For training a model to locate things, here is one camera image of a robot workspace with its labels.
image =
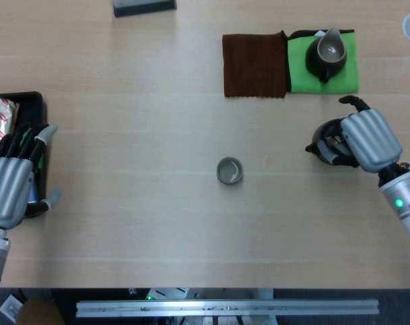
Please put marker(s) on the green cloth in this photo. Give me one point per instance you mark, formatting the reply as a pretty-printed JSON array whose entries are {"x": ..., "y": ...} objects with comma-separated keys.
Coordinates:
[{"x": 347, "y": 81}]

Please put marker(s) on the white paper label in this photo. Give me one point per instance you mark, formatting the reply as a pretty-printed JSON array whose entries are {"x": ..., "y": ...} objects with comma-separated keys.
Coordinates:
[{"x": 11, "y": 308}]

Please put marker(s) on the card sign stand black base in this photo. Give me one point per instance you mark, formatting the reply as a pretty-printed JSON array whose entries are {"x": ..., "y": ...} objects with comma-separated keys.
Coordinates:
[{"x": 144, "y": 6}]

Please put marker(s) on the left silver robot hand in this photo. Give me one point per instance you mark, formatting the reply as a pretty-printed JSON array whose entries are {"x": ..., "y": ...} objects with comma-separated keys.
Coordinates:
[{"x": 5, "y": 186}]

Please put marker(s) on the black plastic tray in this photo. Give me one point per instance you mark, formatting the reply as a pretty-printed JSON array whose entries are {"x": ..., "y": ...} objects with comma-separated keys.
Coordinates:
[{"x": 32, "y": 101}]

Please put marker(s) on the dark green tea cup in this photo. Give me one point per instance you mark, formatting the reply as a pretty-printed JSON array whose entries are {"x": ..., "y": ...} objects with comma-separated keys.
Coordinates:
[{"x": 229, "y": 171}]

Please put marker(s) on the aluminium rail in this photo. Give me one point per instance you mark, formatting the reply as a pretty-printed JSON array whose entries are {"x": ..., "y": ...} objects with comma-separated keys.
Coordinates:
[{"x": 225, "y": 308}]

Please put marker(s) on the green tea packet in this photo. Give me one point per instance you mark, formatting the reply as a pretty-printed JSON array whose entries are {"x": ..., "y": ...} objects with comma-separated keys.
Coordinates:
[
  {"x": 41, "y": 162},
  {"x": 26, "y": 133}
]

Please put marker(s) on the brown round seat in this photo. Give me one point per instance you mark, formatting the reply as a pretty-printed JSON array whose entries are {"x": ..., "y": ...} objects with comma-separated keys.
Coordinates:
[{"x": 39, "y": 311}]

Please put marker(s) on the black pitcher with pale inside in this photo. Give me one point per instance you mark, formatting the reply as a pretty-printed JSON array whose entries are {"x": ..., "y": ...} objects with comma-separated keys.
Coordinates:
[{"x": 321, "y": 66}]

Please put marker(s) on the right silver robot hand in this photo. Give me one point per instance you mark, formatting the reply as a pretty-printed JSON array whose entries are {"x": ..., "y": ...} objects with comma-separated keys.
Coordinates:
[{"x": 370, "y": 139}]

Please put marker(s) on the dark blue packet with face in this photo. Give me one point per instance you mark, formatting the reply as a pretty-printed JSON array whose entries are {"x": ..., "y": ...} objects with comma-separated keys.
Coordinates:
[{"x": 33, "y": 194}]

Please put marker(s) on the brown cloth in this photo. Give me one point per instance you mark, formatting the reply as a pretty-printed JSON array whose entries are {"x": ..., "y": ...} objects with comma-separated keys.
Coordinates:
[{"x": 254, "y": 64}]

